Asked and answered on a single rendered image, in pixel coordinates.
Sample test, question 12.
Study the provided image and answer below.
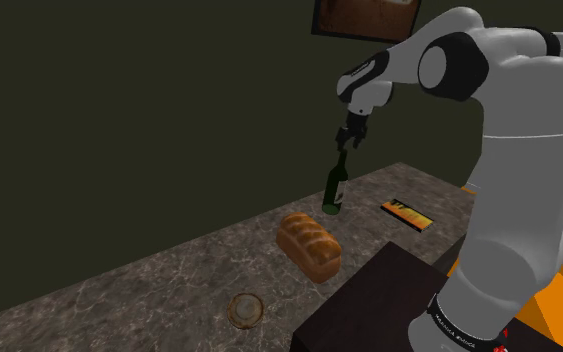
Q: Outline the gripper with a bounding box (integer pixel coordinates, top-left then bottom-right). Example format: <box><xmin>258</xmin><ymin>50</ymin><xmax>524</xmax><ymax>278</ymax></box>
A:
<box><xmin>336</xmin><ymin>109</ymin><xmax>369</xmax><ymax>152</ymax></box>

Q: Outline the green glass bottle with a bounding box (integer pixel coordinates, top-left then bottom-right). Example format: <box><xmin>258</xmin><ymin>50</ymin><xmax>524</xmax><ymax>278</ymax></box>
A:
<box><xmin>321</xmin><ymin>148</ymin><xmax>350</xmax><ymax>216</ymax></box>

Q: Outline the orange screen phone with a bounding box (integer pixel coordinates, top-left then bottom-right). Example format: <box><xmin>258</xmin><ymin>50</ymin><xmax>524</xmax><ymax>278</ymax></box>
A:
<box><xmin>380</xmin><ymin>198</ymin><xmax>435</xmax><ymax>234</ymax></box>

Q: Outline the brown bread loaf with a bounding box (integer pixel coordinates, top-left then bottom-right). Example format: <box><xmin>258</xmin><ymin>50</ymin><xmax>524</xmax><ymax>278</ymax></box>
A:
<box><xmin>275</xmin><ymin>211</ymin><xmax>344</xmax><ymax>285</ymax></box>

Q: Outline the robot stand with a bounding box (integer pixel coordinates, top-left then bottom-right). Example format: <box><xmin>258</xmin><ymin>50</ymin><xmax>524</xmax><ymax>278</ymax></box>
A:
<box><xmin>290</xmin><ymin>241</ymin><xmax>563</xmax><ymax>352</ymax></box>

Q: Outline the round brown plate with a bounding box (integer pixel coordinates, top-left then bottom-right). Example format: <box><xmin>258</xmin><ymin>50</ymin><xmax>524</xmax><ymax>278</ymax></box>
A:
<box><xmin>226</xmin><ymin>292</ymin><xmax>265</xmax><ymax>330</ymax></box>

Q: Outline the framed brown wall picture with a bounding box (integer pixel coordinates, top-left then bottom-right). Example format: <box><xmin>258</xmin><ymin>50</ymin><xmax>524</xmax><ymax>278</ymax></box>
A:
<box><xmin>310</xmin><ymin>0</ymin><xmax>423</xmax><ymax>45</ymax></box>

